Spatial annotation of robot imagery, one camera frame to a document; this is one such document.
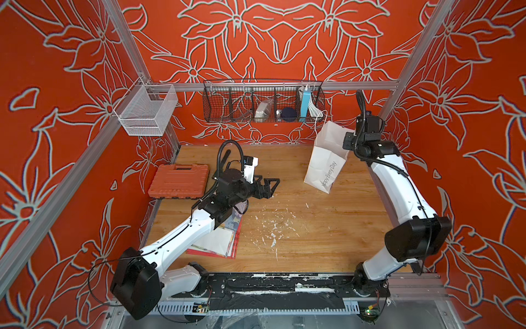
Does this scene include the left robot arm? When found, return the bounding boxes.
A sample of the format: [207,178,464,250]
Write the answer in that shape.
[110,140,280,320]

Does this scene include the black wire wall basket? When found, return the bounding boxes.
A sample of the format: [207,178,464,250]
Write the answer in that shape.
[203,78,328,123]

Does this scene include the floral patterned paper bag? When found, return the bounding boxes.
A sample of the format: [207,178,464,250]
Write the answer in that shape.
[193,209,242,254]

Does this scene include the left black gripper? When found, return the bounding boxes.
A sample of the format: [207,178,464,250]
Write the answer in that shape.
[229,173,280,208]

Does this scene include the white cable bundle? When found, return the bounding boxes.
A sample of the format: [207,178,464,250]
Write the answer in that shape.
[307,96,326,123]

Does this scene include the orange plastic tool case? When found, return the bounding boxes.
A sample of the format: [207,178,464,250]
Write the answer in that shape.
[148,164,210,200]

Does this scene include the silver pouch in basket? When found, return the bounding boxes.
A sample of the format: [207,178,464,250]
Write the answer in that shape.
[254,100,273,123]

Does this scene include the white paper bag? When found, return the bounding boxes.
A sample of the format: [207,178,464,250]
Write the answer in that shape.
[304,121,355,194]

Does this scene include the red RICH paper bag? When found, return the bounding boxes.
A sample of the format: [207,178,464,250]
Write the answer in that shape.
[186,247,236,259]

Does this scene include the white wire mesh basket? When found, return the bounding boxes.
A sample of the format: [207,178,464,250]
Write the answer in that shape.
[115,83,179,138]

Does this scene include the red paper bag blue panel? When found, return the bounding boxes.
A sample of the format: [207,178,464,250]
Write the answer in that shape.
[230,215,242,259]

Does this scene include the dark blue round object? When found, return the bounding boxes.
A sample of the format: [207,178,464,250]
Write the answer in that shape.
[280,107,297,123]

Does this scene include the dark green scraper tool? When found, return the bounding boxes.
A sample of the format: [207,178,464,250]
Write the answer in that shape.
[212,149,231,180]

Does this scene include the light blue box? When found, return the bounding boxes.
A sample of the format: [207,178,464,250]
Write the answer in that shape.
[299,86,311,122]

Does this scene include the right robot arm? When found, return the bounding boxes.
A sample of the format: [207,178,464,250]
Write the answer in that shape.
[342,90,452,297]

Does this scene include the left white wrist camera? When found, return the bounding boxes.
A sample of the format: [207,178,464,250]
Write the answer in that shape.
[242,156,258,184]

